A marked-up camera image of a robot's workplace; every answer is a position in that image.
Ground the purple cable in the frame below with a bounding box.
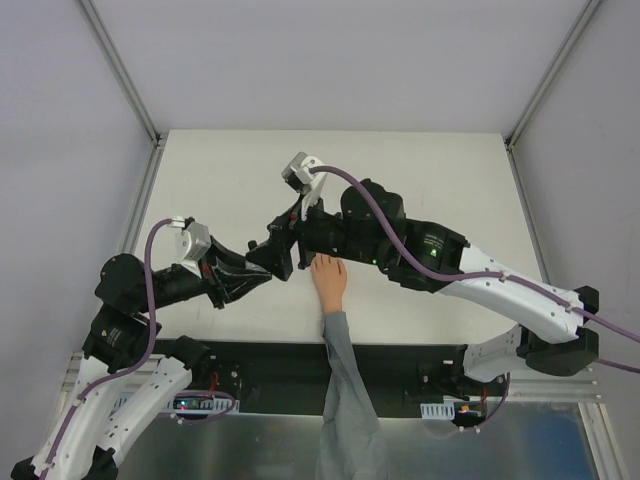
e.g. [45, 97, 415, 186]
[309, 164, 640, 441]
[42, 218, 236, 480]

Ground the aluminium frame post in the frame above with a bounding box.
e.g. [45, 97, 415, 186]
[75, 0, 163, 147]
[504, 0, 604, 152]

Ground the right aluminium frame post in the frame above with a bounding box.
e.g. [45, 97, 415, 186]
[504, 0, 604, 152]

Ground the white cable duct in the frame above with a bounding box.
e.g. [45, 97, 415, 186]
[162, 395, 240, 416]
[420, 401, 456, 421]

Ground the aluminium rail bar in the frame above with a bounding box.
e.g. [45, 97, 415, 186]
[61, 352, 604, 403]

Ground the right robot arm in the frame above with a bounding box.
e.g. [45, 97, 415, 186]
[247, 179, 599, 395]

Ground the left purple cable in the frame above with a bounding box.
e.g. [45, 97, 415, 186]
[42, 218, 236, 480]

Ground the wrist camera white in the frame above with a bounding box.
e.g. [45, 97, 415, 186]
[281, 152, 327, 221]
[170, 216, 211, 278]

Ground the left white cable duct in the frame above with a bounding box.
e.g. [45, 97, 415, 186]
[162, 395, 240, 416]

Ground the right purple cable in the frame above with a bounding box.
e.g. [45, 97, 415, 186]
[309, 164, 640, 441]

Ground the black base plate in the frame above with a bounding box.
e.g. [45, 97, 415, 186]
[94, 339, 566, 419]

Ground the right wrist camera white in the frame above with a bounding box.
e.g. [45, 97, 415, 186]
[281, 152, 327, 221]

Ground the mannequin hand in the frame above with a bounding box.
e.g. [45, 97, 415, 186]
[311, 254, 348, 315]

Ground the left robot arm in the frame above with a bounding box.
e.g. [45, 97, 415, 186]
[10, 225, 279, 479]

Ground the right white cable duct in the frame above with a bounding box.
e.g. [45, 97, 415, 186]
[420, 401, 456, 421]

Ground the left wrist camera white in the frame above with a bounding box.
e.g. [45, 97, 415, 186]
[170, 216, 211, 278]

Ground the left aluminium frame post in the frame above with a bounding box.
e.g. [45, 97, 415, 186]
[75, 0, 163, 147]

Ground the grey sleeve forearm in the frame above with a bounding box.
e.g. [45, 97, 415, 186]
[315, 311, 390, 479]

